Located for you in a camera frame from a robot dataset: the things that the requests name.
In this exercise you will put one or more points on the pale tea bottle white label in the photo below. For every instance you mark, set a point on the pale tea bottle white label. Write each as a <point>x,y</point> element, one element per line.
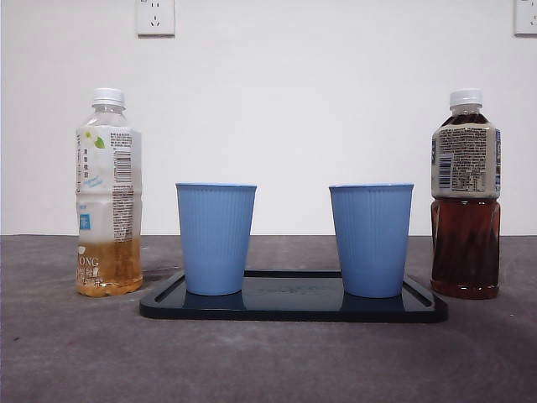
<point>94,201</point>

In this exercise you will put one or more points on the dark tea bottle beige label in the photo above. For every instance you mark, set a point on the dark tea bottle beige label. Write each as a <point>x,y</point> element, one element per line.
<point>465,252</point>

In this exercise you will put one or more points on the blue ribbed cup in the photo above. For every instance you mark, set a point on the blue ribbed cup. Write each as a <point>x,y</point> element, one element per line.
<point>371,241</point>
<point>215,239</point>

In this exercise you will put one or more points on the dark blue rectangular tray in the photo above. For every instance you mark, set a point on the dark blue rectangular tray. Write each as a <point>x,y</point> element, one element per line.
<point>293,306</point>

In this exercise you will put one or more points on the white wall socket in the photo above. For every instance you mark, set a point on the white wall socket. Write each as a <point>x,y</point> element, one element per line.
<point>156,19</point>
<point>526,17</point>

